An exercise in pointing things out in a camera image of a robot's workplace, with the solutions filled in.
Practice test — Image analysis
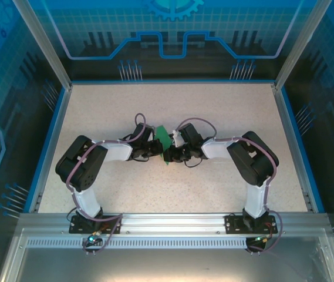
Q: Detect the right aluminium side rail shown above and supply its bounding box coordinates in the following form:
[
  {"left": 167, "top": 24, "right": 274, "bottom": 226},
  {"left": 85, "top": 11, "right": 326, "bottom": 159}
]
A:
[{"left": 272, "top": 83, "right": 317, "bottom": 213}]

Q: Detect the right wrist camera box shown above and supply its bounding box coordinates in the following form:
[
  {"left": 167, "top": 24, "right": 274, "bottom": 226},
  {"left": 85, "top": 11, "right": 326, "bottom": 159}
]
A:
[{"left": 171, "top": 130, "right": 187, "bottom": 147}]

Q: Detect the grey metal shelf panel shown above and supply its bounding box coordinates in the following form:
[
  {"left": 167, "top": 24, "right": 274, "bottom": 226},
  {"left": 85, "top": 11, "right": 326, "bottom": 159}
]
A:
[{"left": 0, "top": 227, "right": 334, "bottom": 282}]

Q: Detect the left circuit board green light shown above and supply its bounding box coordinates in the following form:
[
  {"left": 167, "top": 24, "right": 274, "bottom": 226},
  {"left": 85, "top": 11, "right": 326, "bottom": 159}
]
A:
[{"left": 86, "top": 233, "right": 102, "bottom": 247}]

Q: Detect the slotted grey cable duct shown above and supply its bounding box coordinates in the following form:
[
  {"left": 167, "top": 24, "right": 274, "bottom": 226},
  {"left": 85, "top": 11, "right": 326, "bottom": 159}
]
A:
[{"left": 25, "top": 238, "right": 323, "bottom": 250}]

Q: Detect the right aluminium frame post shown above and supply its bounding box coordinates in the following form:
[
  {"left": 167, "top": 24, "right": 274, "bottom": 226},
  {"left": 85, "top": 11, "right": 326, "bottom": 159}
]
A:
[{"left": 273, "top": 0, "right": 334, "bottom": 91}]

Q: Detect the aluminium frame post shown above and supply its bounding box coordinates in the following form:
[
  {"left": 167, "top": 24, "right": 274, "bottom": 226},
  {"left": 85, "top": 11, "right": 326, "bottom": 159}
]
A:
[
  {"left": 12, "top": 0, "right": 73, "bottom": 90},
  {"left": 273, "top": 0, "right": 334, "bottom": 91}
]

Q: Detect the aluminium mounting rail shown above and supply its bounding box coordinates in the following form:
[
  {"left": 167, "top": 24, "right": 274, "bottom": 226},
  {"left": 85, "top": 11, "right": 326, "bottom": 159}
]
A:
[{"left": 18, "top": 213, "right": 330, "bottom": 236}]

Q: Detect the aluminium side rail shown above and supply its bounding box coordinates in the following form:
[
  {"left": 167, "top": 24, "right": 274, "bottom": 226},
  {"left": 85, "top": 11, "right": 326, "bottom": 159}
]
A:
[
  {"left": 27, "top": 83, "right": 73, "bottom": 214},
  {"left": 272, "top": 83, "right": 317, "bottom": 213}
]

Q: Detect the green paper sheet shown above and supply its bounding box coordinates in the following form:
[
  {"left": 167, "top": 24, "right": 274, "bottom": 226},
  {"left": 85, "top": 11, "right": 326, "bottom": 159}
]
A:
[{"left": 154, "top": 125, "right": 173, "bottom": 166}]

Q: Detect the left aluminium side rail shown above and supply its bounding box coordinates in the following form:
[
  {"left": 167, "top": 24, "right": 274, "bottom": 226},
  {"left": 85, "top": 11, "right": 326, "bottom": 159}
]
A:
[{"left": 27, "top": 83, "right": 73, "bottom": 214}]

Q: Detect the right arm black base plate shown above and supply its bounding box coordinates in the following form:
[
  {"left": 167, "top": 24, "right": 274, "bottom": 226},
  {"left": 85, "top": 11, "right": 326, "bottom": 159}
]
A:
[{"left": 225, "top": 214, "right": 278, "bottom": 235}]

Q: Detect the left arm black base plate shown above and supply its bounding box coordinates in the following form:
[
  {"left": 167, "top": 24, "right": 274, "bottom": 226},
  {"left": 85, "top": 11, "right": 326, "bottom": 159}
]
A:
[{"left": 69, "top": 215, "right": 123, "bottom": 235}]

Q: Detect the left aluminium frame post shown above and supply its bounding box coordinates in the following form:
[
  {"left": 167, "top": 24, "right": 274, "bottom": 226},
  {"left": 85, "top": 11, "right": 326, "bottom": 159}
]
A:
[{"left": 12, "top": 0, "right": 73, "bottom": 90}]

